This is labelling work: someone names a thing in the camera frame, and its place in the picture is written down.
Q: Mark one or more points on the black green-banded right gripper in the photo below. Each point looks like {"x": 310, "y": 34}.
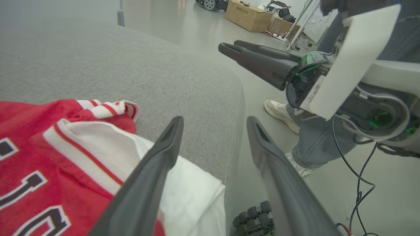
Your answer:
{"x": 305, "y": 75}

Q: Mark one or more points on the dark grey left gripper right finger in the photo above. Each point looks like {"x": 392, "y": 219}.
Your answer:
{"x": 292, "y": 203}

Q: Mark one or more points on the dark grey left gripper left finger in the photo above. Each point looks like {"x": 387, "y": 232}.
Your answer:
{"x": 141, "y": 196}

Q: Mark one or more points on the red white-trimmed basketball jersey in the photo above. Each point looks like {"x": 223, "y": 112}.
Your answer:
{"x": 75, "y": 183}

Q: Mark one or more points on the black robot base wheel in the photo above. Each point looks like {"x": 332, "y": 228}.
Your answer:
{"x": 254, "y": 218}

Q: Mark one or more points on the small brown cardboard box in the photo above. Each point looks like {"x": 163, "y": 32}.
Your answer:
{"x": 282, "y": 26}

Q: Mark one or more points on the white sneaker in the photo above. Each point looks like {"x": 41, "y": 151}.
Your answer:
{"x": 300, "y": 167}
{"x": 280, "y": 113}

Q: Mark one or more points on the large brown cardboard box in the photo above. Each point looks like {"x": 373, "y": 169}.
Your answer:
{"x": 246, "y": 14}

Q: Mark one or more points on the black equipment on boxes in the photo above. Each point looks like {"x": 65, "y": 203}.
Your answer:
{"x": 282, "y": 11}

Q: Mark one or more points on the white metal stand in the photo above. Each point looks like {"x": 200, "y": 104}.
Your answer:
{"x": 303, "y": 24}

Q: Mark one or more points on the person in blue jeans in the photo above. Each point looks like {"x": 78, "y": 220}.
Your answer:
{"x": 315, "y": 144}

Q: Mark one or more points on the black wheeled device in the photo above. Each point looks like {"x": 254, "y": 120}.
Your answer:
{"x": 211, "y": 4}

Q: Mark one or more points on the grey fabric sofa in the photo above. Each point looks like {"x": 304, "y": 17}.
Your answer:
{"x": 131, "y": 65}

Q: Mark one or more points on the white right wrist camera cover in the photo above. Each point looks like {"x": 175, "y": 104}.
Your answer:
{"x": 354, "y": 59}

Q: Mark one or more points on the grey metal partition post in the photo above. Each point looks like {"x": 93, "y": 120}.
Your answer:
{"x": 121, "y": 14}

